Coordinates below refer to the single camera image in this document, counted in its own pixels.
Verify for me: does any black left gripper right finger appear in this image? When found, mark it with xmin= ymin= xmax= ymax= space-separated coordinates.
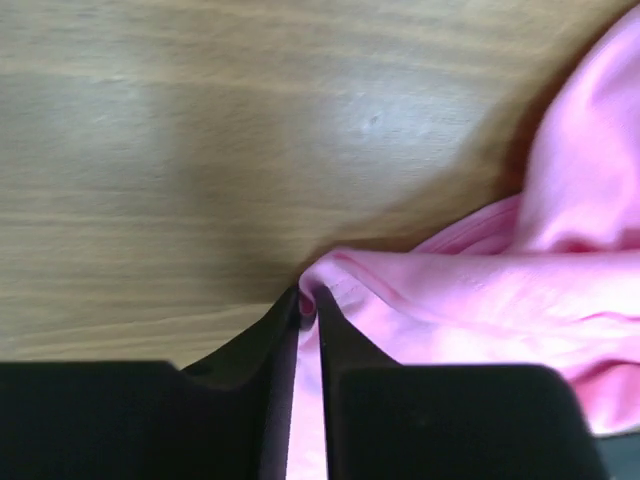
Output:
xmin=314 ymin=287 xmax=608 ymax=479

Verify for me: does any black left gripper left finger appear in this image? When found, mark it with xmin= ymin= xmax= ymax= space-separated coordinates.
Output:
xmin=1 ymin=288 xmax=299 ymax=479

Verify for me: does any pink polo shirt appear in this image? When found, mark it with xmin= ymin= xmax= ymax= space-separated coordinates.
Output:
xmin=287 ymin=7 xmax=640 ymax=480

